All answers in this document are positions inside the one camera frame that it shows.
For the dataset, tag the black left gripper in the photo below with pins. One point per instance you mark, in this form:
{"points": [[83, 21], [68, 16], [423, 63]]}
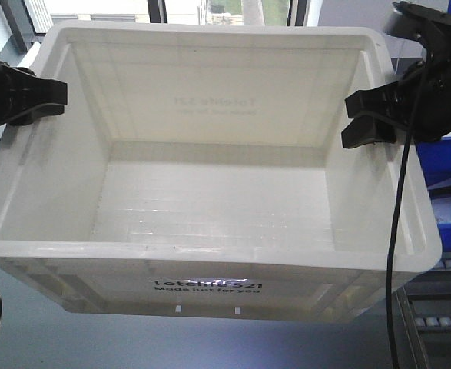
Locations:
{"points": [[23, 93]]}

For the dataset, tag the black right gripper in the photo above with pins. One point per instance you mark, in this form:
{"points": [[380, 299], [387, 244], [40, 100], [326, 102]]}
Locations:
{"points": [[371, 111]]}

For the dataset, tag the white plastic tote bin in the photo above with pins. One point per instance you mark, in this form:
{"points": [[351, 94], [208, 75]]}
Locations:
{"points": [[199, 171]]}

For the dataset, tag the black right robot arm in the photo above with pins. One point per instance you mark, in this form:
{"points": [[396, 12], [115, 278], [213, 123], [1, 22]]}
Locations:
{"points": [[436, 41]]}

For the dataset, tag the blue bin right shelf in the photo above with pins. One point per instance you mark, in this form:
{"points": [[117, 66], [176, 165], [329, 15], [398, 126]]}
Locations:
{"points": [[435, 160]]}

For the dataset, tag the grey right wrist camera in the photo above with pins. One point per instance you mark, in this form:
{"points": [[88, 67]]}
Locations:
{"points": [[407, 20]]}

